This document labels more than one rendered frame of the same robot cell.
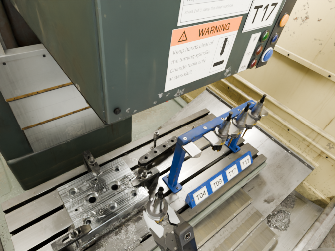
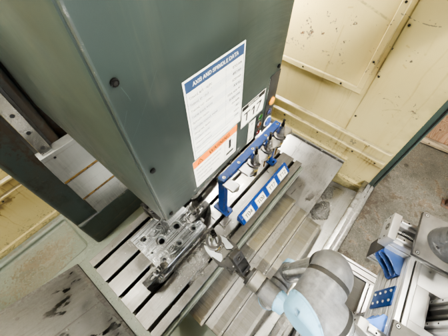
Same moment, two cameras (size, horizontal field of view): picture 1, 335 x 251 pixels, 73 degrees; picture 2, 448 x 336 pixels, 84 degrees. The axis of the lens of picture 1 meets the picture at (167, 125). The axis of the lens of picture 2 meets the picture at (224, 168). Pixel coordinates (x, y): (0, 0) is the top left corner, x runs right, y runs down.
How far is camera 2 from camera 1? 0.32 m
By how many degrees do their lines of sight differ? 12
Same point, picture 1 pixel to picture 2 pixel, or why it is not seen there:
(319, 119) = (341, 120)
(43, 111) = (96, 179)
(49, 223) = (133, 267)
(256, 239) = (303, 233)
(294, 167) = (328, 163)
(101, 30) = (154, 192)
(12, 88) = (66, 173)
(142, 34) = (175, 177)
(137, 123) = not seen: hidden behind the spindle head
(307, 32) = (315, 45)
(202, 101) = not seen: hidden behind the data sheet
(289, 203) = (328, 195)
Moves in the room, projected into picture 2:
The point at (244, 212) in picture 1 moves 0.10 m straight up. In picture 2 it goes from (289, 214) to (293, 207)
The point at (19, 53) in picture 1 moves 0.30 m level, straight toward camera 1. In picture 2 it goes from (63, 144) to (101, 193)
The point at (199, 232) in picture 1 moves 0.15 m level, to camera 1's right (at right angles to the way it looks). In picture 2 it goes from (255, 241) to (281, 239)
